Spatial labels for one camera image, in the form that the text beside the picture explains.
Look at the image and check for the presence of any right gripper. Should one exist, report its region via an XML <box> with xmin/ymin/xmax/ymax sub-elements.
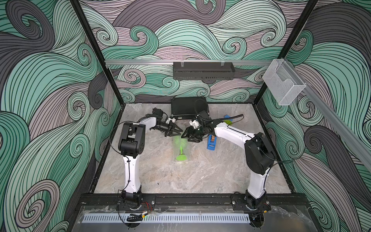
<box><xmin>181</xmin><ymin>126</ymin><xmax>206</xmax><ymax>143</ymax></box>

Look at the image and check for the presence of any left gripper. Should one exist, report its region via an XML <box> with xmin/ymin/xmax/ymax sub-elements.
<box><xmin>154</xmin><ymin>122</ymin><xmax>183</xmax><ymax>138</ymax></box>

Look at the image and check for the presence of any green plastic wine glass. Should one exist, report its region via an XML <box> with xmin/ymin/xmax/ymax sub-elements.
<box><xmin>173</xmin><ymin>136</ymin><xmax>188</xmax><ymax>162</ymax></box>

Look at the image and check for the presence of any clear bubble wrap sheet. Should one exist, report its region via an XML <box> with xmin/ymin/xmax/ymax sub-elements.
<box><xmin>172</xmin><ymin>134</ymin><xmax>189</xmax><ymax>163</ymax></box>

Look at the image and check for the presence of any blue tape dispenser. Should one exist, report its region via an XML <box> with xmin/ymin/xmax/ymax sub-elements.
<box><xmin>207</xmin><ymin>134</ymin><xmax>216</xmax><ymax>151</ymax></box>

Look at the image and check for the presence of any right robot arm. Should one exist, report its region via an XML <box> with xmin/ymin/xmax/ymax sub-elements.
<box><xmin>181</xmin><ymin>111</ymin><xmax>275</xmax><ymax>208</ymax></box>

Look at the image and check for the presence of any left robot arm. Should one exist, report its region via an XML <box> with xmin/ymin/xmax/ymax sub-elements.
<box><xmin>118</xmin><ymin>108</ymin><xmax>183</xmax><ymax>205</ymax></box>

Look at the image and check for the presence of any black case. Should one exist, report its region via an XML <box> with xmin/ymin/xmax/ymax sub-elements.
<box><xmin>171</xmin><ymin>97</ymin><xmax>209</xmax><ymax>120</ymax></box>

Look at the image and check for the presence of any green toy brick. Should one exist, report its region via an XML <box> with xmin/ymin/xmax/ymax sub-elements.
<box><xmin>224</xmin><ymin>120</ymin><xmax>233</xmax><ymax>125</ymax></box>

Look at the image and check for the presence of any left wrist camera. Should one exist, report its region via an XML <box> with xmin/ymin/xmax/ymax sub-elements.
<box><xmin>165</xmin><ymin>117</ymin><xmax>176</xmax><ymax>124</ymax></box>

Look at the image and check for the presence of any black wall shelf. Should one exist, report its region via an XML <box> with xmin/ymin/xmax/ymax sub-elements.
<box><xmin>173</xmin><ymin>62</ymin><xmax>236</xmax><ymax>81</ymax></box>

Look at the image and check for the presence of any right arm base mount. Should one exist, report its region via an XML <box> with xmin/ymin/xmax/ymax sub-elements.
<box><xmin>231</xmin><ymin>193</ymin><xmax>271</xmax><ymax>213</ymax></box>

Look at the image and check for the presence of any aluminium wall rail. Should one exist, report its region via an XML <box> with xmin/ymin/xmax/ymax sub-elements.
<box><xmin>104</xmin><ymin>59</ymin><xmax>272</xmax><ymax>66</ymax></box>

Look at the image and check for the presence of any clear plastic wall bin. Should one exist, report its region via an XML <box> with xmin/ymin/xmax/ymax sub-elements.
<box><xmin>263</xmin><ymin>59</ymin><xmax>306</xmax><ymax>106</ymax></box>

